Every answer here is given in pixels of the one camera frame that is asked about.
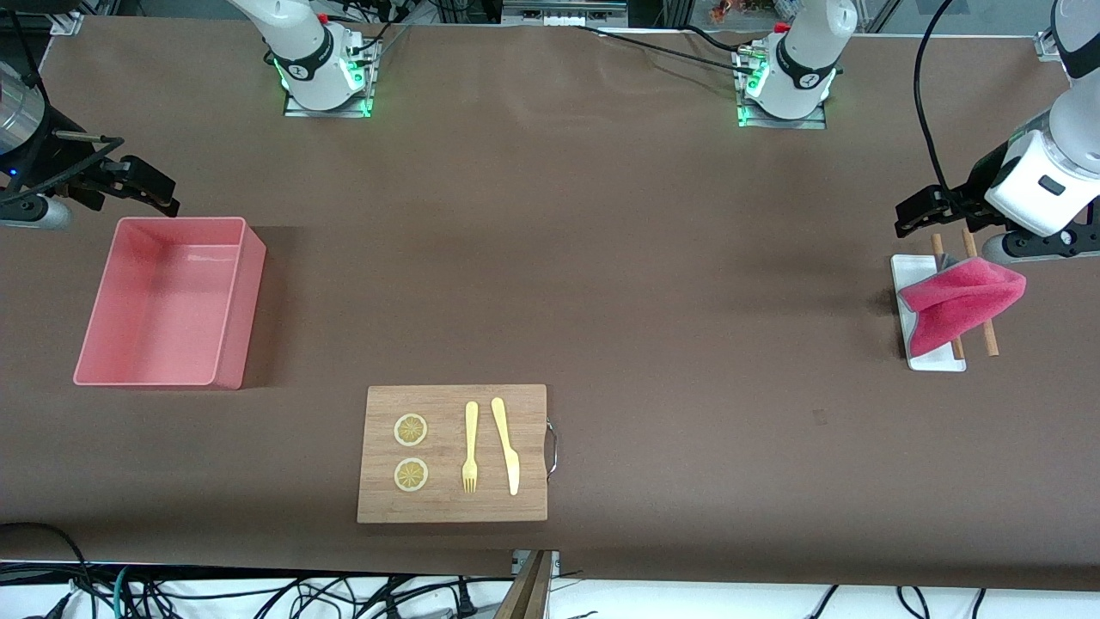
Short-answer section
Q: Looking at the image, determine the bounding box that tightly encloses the pink and grey cloth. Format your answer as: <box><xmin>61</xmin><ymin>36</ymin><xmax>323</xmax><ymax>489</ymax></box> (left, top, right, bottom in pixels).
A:
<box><xmin>897</xmin><ymin>256</ymin><xmax>1028</xmax><ymax>358</ymax></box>

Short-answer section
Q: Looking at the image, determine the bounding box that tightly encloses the white cloth rack base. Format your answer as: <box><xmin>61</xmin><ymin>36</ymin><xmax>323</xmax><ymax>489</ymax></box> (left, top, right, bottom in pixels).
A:
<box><xmin>890</xmin><ymin>254</ymin><xmax>968</xmax><ymax>372</ymax></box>

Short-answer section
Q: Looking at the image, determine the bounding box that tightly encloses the pink plastic bin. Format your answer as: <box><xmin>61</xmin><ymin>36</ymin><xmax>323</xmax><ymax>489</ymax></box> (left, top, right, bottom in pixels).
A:
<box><xmin>73</xmin><ymin>217</ymin><xmax>267</xmax><ymax>390</ymax></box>

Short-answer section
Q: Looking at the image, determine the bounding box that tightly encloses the yellow plastic fork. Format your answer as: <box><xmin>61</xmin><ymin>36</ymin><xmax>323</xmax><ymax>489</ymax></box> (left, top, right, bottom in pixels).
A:
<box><xmin>461</xmin><ymin>401</ymin><xmax>480</xmax><ymax>494</ymax></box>

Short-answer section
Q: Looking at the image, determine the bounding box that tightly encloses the grey power strip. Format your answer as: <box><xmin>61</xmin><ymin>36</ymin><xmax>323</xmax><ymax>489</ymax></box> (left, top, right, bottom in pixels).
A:
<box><xmin>501</xmin><ymin>0</ymin><xmax>630</xmax><ymax>27</ymax></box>

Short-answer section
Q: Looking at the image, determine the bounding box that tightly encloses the wooden cutting board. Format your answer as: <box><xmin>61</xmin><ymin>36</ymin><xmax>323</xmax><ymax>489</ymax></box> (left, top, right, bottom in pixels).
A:
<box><xmin>357</xmin><ymin>384</ymin><xmax>548</xmax><ymax>524</ymax></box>

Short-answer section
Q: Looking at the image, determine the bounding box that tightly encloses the yellow plastic knife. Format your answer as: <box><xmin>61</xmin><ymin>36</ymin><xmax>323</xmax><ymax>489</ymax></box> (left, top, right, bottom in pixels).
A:
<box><xmin>491</xmin><ymin>396</ymin><xmax>521</xmax><ymax>497</ymax></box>

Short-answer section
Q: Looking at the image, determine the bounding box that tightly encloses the wooden beam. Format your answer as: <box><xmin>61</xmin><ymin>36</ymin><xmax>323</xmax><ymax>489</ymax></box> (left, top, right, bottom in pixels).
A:
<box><xmin>494</xmin><ymin>550</ymin><xmax>555</xmax><ymax>619</ymax></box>

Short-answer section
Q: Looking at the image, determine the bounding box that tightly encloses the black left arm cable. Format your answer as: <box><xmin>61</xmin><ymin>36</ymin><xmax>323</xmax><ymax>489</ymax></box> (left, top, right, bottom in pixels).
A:
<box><xmin>913</xmin><ymin>0</ymin><xmax>959</xmax><ymax>207</ymax></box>

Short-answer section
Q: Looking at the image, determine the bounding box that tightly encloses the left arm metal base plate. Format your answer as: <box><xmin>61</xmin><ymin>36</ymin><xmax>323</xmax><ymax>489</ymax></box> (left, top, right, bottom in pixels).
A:
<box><xmin>737</xmin><ymin>47</ymin><xmax>828</xmax><ymax>130</ymax></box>

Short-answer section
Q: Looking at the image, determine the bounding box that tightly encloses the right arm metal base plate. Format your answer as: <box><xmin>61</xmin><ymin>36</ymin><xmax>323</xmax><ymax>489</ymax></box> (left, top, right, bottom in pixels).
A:
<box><xmin>284</xmin><ymin>39</ymin><xmax>379</xmax><ymax>119</ymax></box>

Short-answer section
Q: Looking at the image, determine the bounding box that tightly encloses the black base cable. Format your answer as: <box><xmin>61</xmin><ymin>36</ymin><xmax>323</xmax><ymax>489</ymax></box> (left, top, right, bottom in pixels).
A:
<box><xmin>571</xmin><ymin>24</ymin><xmax>761</xmax><ymax>78</ymax></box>

